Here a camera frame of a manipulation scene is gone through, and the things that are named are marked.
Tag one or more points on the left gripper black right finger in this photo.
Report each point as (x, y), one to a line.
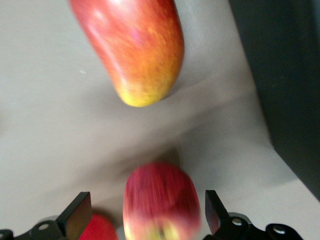
(220, 217)

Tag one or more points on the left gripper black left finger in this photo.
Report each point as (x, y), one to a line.
(75, 215)

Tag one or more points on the red yellow apple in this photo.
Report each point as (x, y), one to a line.
(160, 200)

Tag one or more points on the black rectangular plastic tray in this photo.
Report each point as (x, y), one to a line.
(287, 75)

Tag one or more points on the red pomegranate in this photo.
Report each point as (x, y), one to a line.
(100, 228)

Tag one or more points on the brown table cover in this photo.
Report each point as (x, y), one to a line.
(50, 125)

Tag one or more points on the red yellow mango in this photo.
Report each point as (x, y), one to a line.
(135, 50)

